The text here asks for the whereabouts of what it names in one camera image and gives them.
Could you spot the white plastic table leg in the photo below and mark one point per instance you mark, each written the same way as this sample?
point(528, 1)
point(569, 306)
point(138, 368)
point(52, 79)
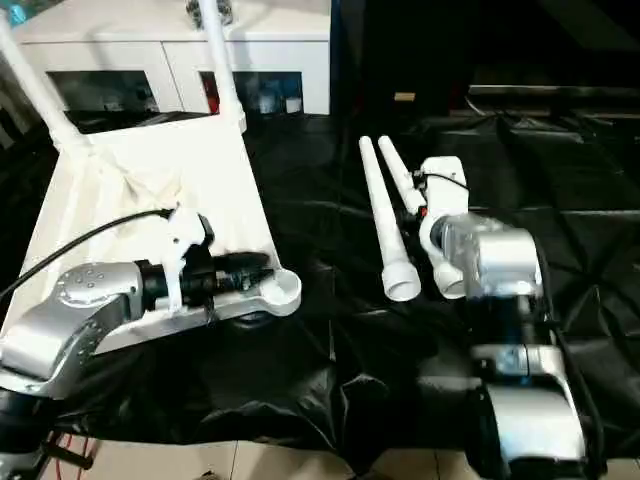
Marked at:
point(45, 90)
point(397, 165)
point(382, 210)
point(222, 65)

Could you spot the white plastic table top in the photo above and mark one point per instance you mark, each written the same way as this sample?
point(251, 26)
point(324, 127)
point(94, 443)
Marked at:
point(200, 165)

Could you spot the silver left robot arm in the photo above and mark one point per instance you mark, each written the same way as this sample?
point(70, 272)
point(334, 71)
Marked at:
point(75, 300)

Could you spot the small yellow label tag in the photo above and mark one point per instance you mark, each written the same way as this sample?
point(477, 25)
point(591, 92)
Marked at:
point(404, 96)

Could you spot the black work mat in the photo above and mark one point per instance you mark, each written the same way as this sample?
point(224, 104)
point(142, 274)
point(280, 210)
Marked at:
point(575, 200)

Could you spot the red white figure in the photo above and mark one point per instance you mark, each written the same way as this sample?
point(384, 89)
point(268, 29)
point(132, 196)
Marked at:
point(212, 92)

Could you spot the white glass-door cabinet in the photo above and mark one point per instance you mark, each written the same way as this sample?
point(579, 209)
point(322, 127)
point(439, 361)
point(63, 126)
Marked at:
point(125, 50)

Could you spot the clear bag of black parts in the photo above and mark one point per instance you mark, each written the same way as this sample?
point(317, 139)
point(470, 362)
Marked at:
point(192, 12)

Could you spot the blue white striped pole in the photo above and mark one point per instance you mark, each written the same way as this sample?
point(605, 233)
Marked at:
point(10, 10)

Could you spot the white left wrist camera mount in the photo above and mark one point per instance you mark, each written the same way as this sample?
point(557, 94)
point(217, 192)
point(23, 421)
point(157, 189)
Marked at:
point(182, 230)

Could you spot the grey metal rail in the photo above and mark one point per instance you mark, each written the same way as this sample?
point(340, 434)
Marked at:
point(550, 90)

